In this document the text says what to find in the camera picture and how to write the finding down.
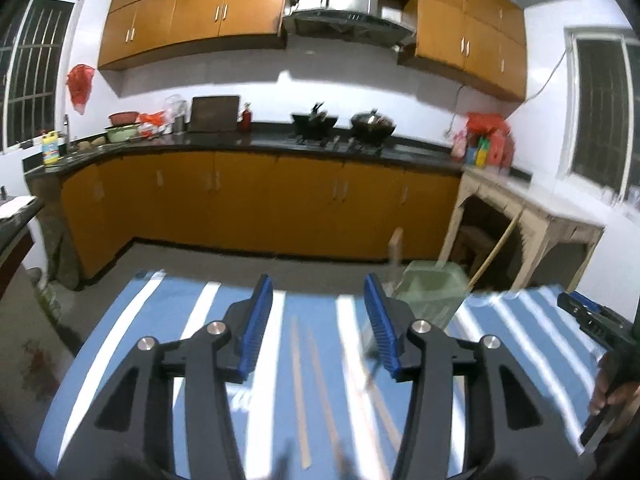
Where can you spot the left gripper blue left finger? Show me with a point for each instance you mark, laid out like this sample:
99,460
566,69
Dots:
127,431

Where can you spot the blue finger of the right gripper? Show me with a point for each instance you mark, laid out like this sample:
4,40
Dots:
591,305
590,322

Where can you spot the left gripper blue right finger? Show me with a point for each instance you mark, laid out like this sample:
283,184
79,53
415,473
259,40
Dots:
511,430

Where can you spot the lower wooden kitchen cabinets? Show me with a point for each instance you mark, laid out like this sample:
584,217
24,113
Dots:
234,201

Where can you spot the black wok with utensils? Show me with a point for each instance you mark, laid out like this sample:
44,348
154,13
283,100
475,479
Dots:
316,125

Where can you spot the person's right hand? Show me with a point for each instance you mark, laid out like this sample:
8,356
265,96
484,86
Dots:
626,395

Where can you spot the white weathered side table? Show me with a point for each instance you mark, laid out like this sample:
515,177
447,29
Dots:
547,221

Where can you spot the green perforated utensil holder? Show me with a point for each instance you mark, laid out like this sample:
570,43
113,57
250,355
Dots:
433,290

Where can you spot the wooden stool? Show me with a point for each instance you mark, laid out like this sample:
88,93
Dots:
472,247

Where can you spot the blue white striped tablecloth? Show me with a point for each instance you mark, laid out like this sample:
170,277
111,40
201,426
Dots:
557,355

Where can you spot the right barred window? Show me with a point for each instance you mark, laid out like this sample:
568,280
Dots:
604,70

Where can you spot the barred window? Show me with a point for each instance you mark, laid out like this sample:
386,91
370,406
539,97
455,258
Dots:
31,56
604,70

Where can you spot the red thermos bottles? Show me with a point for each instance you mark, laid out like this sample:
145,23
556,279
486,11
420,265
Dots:
501,149

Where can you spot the pink bottle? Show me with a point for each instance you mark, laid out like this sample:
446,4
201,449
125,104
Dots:
458,148

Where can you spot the red plastic bag on bottles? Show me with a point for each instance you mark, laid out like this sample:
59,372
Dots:
483,124

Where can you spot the yellow detergent bottle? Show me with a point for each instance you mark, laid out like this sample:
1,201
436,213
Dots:
50,148

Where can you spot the black wok with lid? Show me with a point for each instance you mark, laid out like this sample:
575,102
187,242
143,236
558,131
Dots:
371,128

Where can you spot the gas stove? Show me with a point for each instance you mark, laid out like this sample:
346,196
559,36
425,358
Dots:
339,144

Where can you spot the green and red basins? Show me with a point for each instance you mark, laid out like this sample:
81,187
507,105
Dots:
124,126

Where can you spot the sink faucet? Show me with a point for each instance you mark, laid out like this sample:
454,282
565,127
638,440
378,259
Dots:
67,137

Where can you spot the dark wooden cutting board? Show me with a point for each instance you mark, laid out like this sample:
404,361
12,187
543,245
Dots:
214,114

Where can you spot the red bottle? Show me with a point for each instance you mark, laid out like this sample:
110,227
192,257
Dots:
246,118

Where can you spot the steel range hood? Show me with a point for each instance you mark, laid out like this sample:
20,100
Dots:
389,24

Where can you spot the left barred window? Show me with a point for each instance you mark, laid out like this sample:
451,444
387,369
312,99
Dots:
31,56

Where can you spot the red plastic bag on wall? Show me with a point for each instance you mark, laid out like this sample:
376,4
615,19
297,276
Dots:
79,83

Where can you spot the upper wooden wall cabinets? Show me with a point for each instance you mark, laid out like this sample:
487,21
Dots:
479,43

